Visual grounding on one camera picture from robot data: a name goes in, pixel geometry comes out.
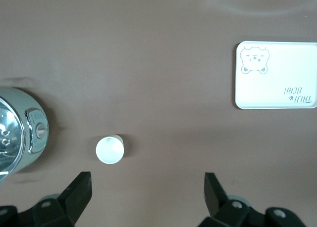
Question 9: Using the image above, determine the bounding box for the cream bear print tray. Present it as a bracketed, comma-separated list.
[234, 41, 317, 111]

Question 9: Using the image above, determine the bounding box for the glass pot lid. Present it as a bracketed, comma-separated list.
[0, 95, 27, 175]

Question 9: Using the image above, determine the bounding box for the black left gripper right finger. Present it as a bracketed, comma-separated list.
[199, 172, 251, 227]

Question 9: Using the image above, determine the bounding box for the white plastic cup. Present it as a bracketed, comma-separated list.
[95, 134, 124, 165]

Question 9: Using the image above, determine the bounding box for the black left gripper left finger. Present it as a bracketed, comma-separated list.
[32, 171, 93, 227]

